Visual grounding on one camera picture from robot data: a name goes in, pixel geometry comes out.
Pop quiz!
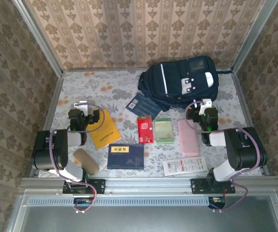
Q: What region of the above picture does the green card box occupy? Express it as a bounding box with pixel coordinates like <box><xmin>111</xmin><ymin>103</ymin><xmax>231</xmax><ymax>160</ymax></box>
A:
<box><xmin>154</xmin><ymin>117</ymin><xmax>175</xmax><ymax>145</ymax></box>

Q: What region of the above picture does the red tissue pack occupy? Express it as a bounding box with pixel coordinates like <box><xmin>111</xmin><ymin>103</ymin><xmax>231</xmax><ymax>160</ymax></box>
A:
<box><xmin>137</xmin><ymin>115</ymin><xmax>153</xmax><ymax>145</ymax></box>

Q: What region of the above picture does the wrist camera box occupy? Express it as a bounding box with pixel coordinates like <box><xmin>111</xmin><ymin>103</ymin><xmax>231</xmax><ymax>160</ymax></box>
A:
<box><xmin>73</xmin><ymin>101</ymin><xmax>89</xmax><ymax>114</ymax></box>
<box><xmin>201</xmin><ymin>98</ymin><xmax>212</xmax><ymax>115</ymax></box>

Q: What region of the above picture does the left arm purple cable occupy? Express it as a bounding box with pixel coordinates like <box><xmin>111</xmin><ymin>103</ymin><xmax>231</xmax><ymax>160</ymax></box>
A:
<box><xmin>48</xmin><ymin>102</ymin><xmax>105</xmax><ymax>213</ymax></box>

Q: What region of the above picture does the aluminium frame post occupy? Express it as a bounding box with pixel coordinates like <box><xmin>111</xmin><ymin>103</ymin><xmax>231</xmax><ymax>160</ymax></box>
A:
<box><xmin>12</xmin><ymin>0</ymin><xmax>64</xmax><ymax>77</ymax></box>
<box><xmin>231</xmin><ymin>0</ymin><xmax>278</xmax><ymax>73</ymax></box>

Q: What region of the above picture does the pink pencil case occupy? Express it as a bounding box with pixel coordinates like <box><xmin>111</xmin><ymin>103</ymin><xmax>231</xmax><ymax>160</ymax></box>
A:
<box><xmin>177</xmin><ymin>119</ymin><xmax>200</xmax><ymax>157</ymax></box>

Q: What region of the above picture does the grey slotted cable duct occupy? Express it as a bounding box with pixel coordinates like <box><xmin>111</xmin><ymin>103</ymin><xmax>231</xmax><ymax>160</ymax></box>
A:
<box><xmin>24</xmin><ymin>195</ymin><xmax>278</xmax><ymax>206</ymax></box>

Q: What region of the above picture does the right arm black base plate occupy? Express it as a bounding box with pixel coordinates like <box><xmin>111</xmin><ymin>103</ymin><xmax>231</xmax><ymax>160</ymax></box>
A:
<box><xmin>190</xmin><ymin>178</ymin><xmax>236</xmax><ymax>195</ymax></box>

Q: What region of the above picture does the navy book with yellow label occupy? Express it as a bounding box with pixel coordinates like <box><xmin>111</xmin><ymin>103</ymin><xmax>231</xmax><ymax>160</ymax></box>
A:
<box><xmin>106</xmin><ymin>144</ymin><xmax>145</xmax><ymax>170</ymax></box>

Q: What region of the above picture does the blue booklet with QR codes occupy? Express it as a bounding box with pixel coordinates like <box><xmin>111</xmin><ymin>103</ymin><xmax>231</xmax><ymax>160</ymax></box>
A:
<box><xmin>125</xmin><ymin>93</ymin><xmax>162</xmax><ymax>119</ymax></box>

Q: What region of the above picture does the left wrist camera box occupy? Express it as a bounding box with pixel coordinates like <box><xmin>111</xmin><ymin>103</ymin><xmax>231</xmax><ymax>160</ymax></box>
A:
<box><xmin>73</xmin><ymin>101</ymin><xmax>89</xmax><ymax>114</ymax></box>

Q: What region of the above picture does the navy blue backpack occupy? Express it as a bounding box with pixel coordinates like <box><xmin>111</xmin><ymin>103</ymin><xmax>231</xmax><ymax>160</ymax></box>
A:
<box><xmin>138</xmin><ymin>55</ymin><xmax>234</xmax><ymax>112</ymax></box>

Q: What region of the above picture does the wide aluminium base rail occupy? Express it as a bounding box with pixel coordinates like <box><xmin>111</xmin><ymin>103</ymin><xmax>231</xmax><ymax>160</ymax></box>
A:
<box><xmin>20</xmin><ymin>177</ymin><xmax>278</xmax><ymax>195</ymax></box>

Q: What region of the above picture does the white plastic supply package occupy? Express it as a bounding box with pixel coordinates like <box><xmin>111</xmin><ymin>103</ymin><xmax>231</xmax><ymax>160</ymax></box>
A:
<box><xmin>162</xmin><ymin>156</ymin><xmax>208</xmax><ymax>176</ymax></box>

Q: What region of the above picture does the aluminium table edge rail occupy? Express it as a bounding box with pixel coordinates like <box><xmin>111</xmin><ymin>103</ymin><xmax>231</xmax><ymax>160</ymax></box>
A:
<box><xmin>231</xmin><ymin>72</ymin><xmax>272</xmax><ymax>176</ymax></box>
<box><xmin>29</xmin><ymin>74</ymin><xmax>64</xmax><ymax>177</ymax></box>

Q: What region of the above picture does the grey metal tray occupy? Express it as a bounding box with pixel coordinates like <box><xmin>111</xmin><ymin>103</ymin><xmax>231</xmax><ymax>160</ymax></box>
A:
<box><xmin>7</xmin><ymin>189</ymin><xmax>278</xmax><ymax>232</ymax></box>

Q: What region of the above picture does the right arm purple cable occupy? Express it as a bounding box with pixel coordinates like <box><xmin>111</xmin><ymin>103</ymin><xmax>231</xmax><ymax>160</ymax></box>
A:
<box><xmin>185</xmin><ymin>101</ymin><xmax>261</xmax><ymax>213</ymax></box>

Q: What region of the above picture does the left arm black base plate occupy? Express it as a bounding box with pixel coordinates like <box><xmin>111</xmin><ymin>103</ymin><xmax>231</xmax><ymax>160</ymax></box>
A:
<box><xmin>62</xmin><ymin>178</ymin><xmax>106</xmax><ymax>195</ymax></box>

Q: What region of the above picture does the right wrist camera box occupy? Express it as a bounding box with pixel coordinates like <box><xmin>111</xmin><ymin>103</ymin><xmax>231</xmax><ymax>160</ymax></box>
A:
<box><xmin>201</xmin><ymin>98</ymin><xmax>212</xmax><ymax>115</ymax></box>

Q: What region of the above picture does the tan glasses case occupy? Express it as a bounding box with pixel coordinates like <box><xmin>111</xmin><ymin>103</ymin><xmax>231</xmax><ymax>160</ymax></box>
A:
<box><xmin>73</xmin><ymin>148</ymin><xmax>100</xmax><ymax>176</ymax></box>

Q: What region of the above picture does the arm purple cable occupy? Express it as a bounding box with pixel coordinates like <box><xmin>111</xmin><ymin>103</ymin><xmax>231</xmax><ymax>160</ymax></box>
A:
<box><xmin>185</xmin><ymin>101</ymin><xmax>261</xmax><ymax>213</ymax></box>
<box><xmin>48</xmin><ymin>102</ymin><xmax>105</xmax><ymax>213</ymax></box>

